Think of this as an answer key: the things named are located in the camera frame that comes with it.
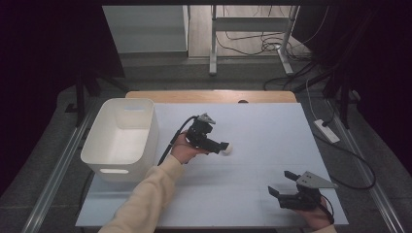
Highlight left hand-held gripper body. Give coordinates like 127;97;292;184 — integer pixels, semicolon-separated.
186;113;225;155

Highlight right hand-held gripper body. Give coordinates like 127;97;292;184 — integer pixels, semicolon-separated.
277;171;339;212

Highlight white plastic bin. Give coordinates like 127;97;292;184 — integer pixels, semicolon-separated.
80;97;160;183

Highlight person's left hand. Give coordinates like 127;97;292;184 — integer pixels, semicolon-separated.
170;130;209;165

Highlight person's right hand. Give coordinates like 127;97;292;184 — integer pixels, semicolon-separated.
293;197;335;232

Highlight pale blue board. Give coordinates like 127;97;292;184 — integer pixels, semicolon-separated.
74;102;350;228

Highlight wooden table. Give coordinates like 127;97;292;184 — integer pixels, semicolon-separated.
124;89;298;105

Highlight white power strip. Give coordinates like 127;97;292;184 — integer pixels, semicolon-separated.
313;118;341;145

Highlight black stand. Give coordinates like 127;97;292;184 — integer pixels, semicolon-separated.
323;73;361;130
65;69;131;128

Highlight white cabinet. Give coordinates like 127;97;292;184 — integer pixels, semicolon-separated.
101;4;190;54

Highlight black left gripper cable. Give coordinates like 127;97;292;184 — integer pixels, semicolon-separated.
156;115;199;167

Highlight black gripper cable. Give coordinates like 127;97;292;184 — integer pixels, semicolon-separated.
156;115;199;167
321;193;336;226

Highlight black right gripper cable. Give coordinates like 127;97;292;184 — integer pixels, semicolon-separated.
321;193;336;226

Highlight black power cable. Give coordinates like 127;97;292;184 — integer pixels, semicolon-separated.
311;128;377;191

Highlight metal floor rail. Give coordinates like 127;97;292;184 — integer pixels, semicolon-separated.
326;99;406;233
20;106;95;233

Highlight tangle of black cables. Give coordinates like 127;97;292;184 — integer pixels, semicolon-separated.
215;30;323;92

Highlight grey metal desk frame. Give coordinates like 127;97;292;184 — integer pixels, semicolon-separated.
208;4;301;78

